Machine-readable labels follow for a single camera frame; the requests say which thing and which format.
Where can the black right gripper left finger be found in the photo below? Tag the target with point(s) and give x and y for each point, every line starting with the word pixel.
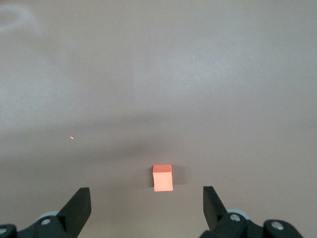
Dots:
pixel 74 213

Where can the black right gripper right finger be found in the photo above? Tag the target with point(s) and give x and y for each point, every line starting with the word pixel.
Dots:
pixel 214 213

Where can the orange foam block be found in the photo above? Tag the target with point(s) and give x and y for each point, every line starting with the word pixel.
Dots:
pixel 162 181

